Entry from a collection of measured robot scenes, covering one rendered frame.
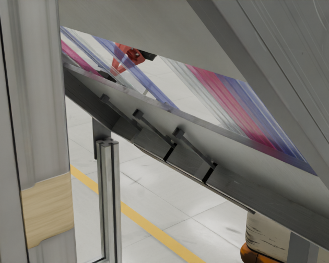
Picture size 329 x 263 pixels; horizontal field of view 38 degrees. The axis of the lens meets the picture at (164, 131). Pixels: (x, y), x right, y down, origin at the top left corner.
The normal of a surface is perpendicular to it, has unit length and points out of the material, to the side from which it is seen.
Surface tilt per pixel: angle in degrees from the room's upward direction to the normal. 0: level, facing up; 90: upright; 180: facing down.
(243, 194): 45
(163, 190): 0
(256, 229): 90
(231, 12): 90
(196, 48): 135
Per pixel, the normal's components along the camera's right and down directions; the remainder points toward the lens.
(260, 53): 0.63, 0.30
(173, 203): 0.01, -0.92
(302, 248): -0.73, 0.25
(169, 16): -0.56, 0.82
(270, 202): -0.55, -0.49
